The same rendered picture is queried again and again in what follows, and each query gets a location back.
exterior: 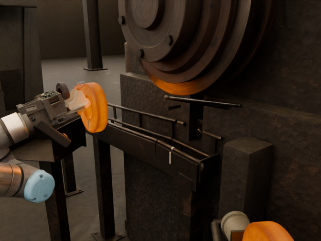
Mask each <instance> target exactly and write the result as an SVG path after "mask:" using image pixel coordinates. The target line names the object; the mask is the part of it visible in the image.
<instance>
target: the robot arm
mask: <svg viewBox="0 0 321 241"><path fill-rule="evenodd" d="M90 106H91V102H90V100H89V98H86V97H85V96H84V94H83V93H82V91H78V90H77V89H72V90H71V91H70V98H69V99H67V100H65V101H64V99H63V97H62V95H61V93H59V92H57V91H55V90H53V89H52V90H50V91H47V92H45V93H42V94H40V95H37V96H36V97H35V98H34V100H33V101H30V102H28V103H25V104H23V105H22V104H19V105H16V107H17V109H18V111H19V112H18V113H13V114H11V115H8V116H6V117H3V118H1V119H0V197H17V198H24V199H26V200H27V201H29V202H33V203H41V202H44V201H45V200H47V199H48V198H49V197H50V196H51V194H52V193H53V190H54V186H55V182H54V178H53V177H52V176H51V175H50V174H49V173H47V172H45V171H44V170H40V169H38V168H35V167H33V166H30V165H28V164H25V163H23V162H21V161H18V160H16V159H15V157H14V155H13V153H12V152H11V150H10V148H9V146H11V145H13V144H15V143H18V142H20V141H22V140H24V139H26V138H28V137H29V135H33V134H35V130H34V128H33V126H35V127H36V128H37V129H39V130H40V131H42V132H43V133H45V134H46V135H48V136H49V137H51V138H52V139H54V140H55V141H56V143H57V144H58V145H62V146H64V147H68V146H69V144H70V143H71V140H69V139H68V136H67V135H66V134H64V133H60V132H58V131H57V130H55V129H54V128H53V127H51V126H53V125H57V124H60V123H63V122H65V121H67V120H69V119H72V118H74V117H76V116H78V115H79V114H81V113H82V112H84V111H85V110H86V109H87V108H89V107H90ZM31 118H33V119H31Z"/></svg>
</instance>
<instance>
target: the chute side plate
mask: <svg viewBox="0 0 321 241"><path fill-rule="evenodd" d="M85 131H86V133H87V134H90V135H92V133H91V132H89V131H88V130H87V129H86V128H85ZM96 133H97V134H98V139H100V140H102V141H104V142H106V143H108V144H110V145H112V146H114V147H116V148H118V149H120V150H122V151H124V152H126V153H128V154H130V155H132V156H134V157H136V158H138V159H140V160H142V161H145V162H147V163H149V164H150V165H153V166H155V167H157V168H158V169H160V170H161V171H163V172H165V173H166V174H168V175H169V176H171V177H172V178H174V179H176V180H177V181H178V173H181V174H183V175H184V176H186V177H188V178H189V179H191V180H192V181H193V183H192V190H193V191H194V192H197V184H198V164H196V163H194V162H192V161H190V160H188V159H186V158H184V157H183V156H181V155H179V154H177V153H175V152H173V151H171V150H169V149H167V148H165V147H163V146H161V145H160V144H158V143H156V142H153V141H150V140H147V139H145V138H142V137H139V136H137V135H134V134H132V133H129V132H126V131H123V130H121V129H118V128H115V127H113V126H110V125H106V127H105V129H104V130H103V131H99V132H96ZM92 136H93V135H92ZM170 152H171V164H170Z"/></svg>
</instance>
